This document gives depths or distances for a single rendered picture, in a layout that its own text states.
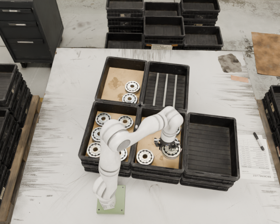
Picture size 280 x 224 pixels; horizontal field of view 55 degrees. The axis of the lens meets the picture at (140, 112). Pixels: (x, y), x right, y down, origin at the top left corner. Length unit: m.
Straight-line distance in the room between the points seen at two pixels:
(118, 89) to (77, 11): 2.29
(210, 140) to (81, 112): 0.92
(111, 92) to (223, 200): 1.00
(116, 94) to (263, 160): 1.07
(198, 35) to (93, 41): 1.32
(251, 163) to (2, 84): 2.09
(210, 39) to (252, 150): 1.48
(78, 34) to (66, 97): 1.69
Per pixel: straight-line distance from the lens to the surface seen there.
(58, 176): 1.78
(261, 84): 3.32
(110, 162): 1.10
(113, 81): 1.95
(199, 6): 3.28
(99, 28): 3.70
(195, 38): 3.01
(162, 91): 1.89
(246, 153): 1.92
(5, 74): 2.71
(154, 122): 1.08
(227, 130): 1.81
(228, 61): 2.37
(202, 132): 1.75
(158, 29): 2.89
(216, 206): 1.73
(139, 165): 1.49
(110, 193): 1.30
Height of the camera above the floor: 2.31
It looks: 56 degrees down
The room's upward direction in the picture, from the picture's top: 1 degrees clockwise
